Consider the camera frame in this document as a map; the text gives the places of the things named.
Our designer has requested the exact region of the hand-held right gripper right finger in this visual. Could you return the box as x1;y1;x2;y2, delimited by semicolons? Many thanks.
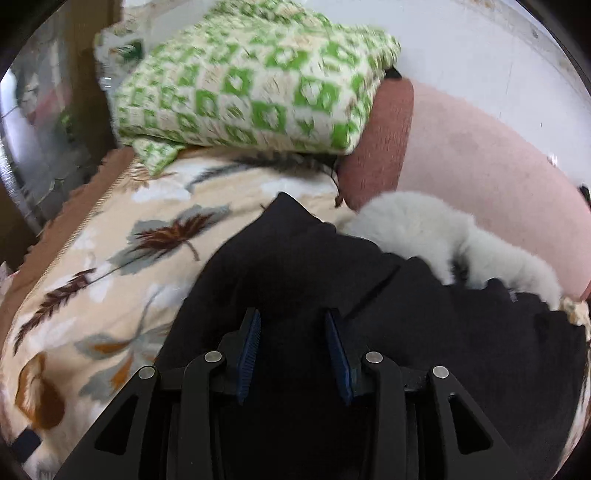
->
322;308;533;480

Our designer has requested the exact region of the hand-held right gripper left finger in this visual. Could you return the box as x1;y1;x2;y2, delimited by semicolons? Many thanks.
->
55;307;264;480

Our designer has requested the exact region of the black coat with fur collar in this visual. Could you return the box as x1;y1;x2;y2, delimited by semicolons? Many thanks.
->
157;189;591;480

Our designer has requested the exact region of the leaf print fleece blanket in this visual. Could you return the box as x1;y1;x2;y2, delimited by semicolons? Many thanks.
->
0;147;363;480

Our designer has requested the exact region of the pink bolster pillow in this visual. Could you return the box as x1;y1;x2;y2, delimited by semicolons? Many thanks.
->
336;76;591;302

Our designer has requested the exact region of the green checked knitted blanket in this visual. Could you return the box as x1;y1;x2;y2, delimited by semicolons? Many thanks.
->
95;0;402;177

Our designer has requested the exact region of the patterned glass door panel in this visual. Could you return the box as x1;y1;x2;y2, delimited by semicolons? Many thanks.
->
0;18;118;241

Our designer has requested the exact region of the floral print pillow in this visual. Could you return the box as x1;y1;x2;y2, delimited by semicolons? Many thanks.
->
95;28;149;77

